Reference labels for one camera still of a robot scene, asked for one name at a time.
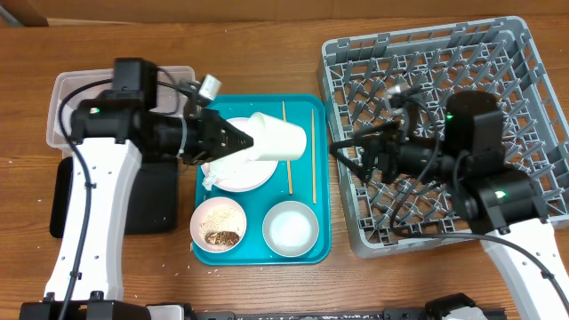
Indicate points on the white paper napkin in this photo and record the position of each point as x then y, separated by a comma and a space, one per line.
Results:
210, 179

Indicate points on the grey round bowl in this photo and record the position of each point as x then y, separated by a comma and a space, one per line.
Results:
290, 229

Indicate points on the white rice grains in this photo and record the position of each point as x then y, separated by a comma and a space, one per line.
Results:
223, 219

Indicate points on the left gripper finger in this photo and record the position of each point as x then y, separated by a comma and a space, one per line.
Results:
223, 128
225, 144

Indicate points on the large white round plate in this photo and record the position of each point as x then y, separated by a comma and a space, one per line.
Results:
248, 176

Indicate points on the black plastic tray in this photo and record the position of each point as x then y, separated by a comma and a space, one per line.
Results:
153, 205

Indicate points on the white plastic cup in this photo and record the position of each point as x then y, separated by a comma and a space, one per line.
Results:
275, 139

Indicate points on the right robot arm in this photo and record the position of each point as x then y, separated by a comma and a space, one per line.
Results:
503, 208

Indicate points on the teal plastic serving tray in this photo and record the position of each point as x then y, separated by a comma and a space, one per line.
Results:
256, 203

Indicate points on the right wooden chopstick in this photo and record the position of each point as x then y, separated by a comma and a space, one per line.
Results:
313, 157

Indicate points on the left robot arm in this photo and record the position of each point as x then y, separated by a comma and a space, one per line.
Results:
109, 136

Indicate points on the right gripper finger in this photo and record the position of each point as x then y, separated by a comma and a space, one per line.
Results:
374, 158
378, 132

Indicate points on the wooden chopstick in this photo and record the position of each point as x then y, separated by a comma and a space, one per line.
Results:
313, 157
288, 162

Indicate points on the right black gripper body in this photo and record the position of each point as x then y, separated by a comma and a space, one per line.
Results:
376, 156

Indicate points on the left wooden chopstick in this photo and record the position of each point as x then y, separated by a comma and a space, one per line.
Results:
288, 162

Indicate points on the brown food scraps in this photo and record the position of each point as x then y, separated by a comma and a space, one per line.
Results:
224, 238

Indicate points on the small pink bowl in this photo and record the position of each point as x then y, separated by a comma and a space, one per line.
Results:
198, 216

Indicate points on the clear plastic bin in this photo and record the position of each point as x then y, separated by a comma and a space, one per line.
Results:
67, 82

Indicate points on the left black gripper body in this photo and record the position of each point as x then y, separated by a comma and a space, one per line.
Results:
203, 138

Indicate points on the grey plastic dishwasher rack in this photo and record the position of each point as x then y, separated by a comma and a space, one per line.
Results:
496, 55

